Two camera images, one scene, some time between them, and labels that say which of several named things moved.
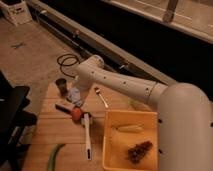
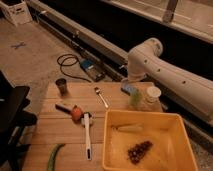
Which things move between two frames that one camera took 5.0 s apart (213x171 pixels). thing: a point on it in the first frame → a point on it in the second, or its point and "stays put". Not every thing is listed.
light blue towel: x=75 y=96 → x=136 y=96
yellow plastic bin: x=130 y=141 stays put
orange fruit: x=76 y=114 stays put
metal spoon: x=97 y=90 stays put
